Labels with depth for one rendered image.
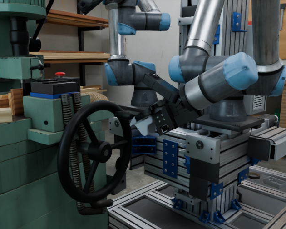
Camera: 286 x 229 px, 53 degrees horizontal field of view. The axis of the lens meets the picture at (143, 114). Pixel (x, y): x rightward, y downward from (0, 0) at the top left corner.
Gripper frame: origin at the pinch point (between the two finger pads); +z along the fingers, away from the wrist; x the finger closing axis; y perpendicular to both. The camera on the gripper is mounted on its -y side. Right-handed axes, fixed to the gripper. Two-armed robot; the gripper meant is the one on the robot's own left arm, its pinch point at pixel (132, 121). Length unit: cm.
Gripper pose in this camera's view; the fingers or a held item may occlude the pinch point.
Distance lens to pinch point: 81.4
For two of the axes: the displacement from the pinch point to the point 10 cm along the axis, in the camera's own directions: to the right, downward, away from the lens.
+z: -7.0, 4.0, 5.8
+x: 5.7, -1.8, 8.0
